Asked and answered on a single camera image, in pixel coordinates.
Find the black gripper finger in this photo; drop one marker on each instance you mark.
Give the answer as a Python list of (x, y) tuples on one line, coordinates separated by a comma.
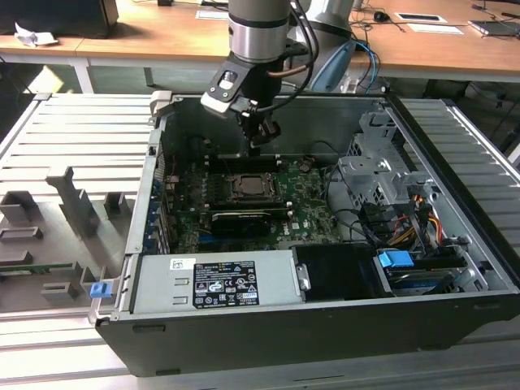
[(252, 138), (271, 132)]

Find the thin metal locking lever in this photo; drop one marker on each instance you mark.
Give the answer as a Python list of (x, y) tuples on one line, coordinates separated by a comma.
[(256, 200), (252, 174)]

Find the silver CPU plate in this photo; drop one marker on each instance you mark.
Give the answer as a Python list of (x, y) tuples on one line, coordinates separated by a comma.
[(254, 186)]

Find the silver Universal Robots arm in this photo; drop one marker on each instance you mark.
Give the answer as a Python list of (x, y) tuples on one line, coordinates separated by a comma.
[(258, 36)]

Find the black RAM slot bank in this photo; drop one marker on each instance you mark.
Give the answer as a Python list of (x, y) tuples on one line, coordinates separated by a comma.
[(231, 163), (252, 207)]

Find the CPU socket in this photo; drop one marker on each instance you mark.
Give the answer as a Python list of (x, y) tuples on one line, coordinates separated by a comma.
[(243, 198)]

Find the blue expansion slot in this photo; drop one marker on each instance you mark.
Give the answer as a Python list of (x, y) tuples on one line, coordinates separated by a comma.
[(209, 239)]

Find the green motherboard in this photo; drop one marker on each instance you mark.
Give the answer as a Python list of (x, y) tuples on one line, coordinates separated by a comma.
[(308, 199)]

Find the small white box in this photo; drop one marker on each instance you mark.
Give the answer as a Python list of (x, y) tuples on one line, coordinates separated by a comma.
[(349, 84)]

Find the black graphics card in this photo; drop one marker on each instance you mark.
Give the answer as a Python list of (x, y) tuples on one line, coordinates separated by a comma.
[(239, 225)]

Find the silver metal drive cage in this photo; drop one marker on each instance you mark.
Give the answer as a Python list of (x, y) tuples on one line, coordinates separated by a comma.
[(365, 170)]

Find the wooden office desk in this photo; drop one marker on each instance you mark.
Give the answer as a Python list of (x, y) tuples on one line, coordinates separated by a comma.
[(142, 36)]

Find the black computer mouse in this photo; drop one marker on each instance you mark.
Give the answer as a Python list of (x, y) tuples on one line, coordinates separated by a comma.
[(381, 16)]

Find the grey power supply unit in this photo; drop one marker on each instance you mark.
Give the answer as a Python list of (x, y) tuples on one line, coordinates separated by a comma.
[(162, 284)]

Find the hard disk in blue carrier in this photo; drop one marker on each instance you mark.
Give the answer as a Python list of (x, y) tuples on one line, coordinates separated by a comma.
[(394, 260)]

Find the white paper sheet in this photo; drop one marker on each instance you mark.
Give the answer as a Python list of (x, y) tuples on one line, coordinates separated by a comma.
[(436, 28)]

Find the open black PC case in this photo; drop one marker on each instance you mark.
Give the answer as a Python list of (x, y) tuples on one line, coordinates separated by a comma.
[(243, 337)]

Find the blue case latch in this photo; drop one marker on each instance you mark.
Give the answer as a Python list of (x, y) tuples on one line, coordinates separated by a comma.
[(99, 291)]

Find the black computer box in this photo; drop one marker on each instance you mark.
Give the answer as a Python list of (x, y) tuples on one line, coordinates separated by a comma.
[(61, 16)]

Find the grey parts rack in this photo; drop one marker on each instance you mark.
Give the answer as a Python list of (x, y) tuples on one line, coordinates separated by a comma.
[(61, 243)]

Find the grey notebook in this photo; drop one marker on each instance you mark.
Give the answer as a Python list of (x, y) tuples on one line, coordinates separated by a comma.
[(495, 28)]

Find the crumpled white paper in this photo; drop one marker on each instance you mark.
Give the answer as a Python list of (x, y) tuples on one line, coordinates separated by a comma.
[(34, 35)]

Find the green RAM stick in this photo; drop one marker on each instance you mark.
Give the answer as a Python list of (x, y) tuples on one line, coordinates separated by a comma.
[(36, 268)]

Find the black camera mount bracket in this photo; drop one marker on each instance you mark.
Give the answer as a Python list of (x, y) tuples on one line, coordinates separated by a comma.
[(239, 81)]

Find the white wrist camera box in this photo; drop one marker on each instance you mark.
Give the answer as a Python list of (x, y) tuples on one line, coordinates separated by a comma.
[(221, 101)]

